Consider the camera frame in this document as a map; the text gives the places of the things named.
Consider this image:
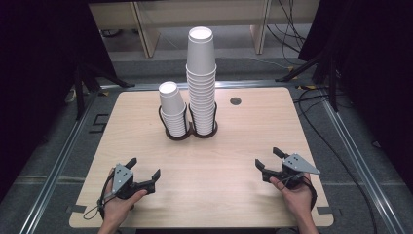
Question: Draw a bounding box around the tall stack of white paper cups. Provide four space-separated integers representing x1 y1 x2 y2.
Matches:
185 25 218 137

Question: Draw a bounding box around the black wire double cup holder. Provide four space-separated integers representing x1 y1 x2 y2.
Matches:
158 101 219 141

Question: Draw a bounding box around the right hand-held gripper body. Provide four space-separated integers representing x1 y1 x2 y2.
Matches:
276 153 320 190

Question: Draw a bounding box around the bundle of black hanging cables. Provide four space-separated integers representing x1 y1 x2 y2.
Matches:
266 0 308 57

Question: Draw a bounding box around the short stack of white paper cups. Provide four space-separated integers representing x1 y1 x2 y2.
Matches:
158 81 189 137

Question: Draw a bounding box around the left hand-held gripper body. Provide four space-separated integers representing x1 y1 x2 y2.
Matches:
110 163 157 200

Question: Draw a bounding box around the black metal stand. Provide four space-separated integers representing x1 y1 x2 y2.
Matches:
73 61 135 121
275 48 339 113

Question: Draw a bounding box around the long black floor cable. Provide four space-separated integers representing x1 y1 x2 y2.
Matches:
293 87 379 234

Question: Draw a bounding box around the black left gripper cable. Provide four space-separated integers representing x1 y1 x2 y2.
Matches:
83 170 116 220

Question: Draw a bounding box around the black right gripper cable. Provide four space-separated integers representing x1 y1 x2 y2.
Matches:
301 175 319 212

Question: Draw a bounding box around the person's left hand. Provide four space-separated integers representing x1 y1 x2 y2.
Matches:
101 167 149 225

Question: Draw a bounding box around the person's right hand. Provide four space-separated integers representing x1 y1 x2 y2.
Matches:
269 174 316 222

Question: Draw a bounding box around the aluminium floor rail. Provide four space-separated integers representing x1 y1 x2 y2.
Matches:
19 91 100 234
100 79 301 92
319 92 407 234

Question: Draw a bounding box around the light wooden desk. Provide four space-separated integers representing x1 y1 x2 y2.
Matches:
89 0 320 59

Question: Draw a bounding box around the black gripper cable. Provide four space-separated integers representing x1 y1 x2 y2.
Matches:
83 170 116 220
301 175 319 212

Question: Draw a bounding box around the black curtain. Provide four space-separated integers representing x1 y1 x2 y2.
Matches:
297 0 413 196
0 0 118 199

